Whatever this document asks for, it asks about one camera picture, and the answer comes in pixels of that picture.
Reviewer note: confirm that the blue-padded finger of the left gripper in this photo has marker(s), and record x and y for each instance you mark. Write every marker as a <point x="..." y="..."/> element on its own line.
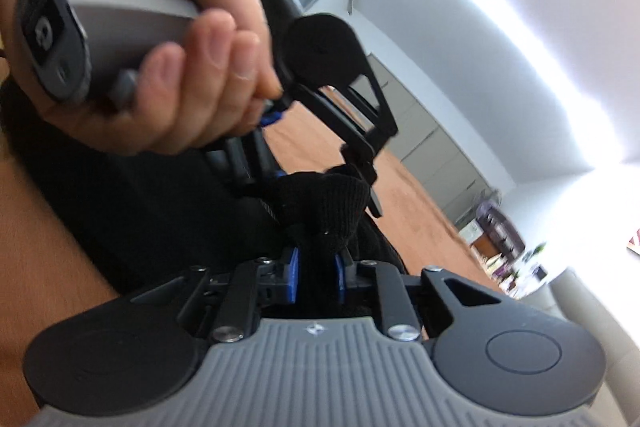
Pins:
<point x="273" y="112"/>

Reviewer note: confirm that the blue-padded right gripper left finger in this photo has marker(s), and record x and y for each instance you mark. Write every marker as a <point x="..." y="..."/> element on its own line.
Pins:
<point x="290" y="275"/>

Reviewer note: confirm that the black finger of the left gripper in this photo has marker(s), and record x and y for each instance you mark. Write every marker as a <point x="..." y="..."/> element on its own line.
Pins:
<point x="360" y="156"/>

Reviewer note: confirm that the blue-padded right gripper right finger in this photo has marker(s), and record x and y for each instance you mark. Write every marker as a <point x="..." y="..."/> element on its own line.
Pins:
<point x="343" y="265"/>

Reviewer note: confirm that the black pants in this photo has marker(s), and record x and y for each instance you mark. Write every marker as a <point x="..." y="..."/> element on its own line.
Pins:
<point x="141" y="220"/>

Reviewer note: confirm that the person's left hand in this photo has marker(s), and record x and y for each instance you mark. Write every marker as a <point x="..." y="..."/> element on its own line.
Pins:
<point x="212" y="84"/>

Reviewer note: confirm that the grey wardrobe doors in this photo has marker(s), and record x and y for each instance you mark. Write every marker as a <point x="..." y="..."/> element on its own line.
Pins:
<point x="425" y="148"/>

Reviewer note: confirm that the cluttered bedside shelf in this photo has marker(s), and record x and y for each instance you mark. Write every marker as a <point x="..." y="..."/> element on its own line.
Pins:
<point x="502" y="251"/>

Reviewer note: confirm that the orange-brown bed cover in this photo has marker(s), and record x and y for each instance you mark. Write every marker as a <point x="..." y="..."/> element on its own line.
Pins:
<point x="45" y="277"/>

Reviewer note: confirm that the grey padded headboard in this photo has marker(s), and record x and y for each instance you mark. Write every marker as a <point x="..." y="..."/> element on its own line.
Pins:
<point x="617" y="402"/>

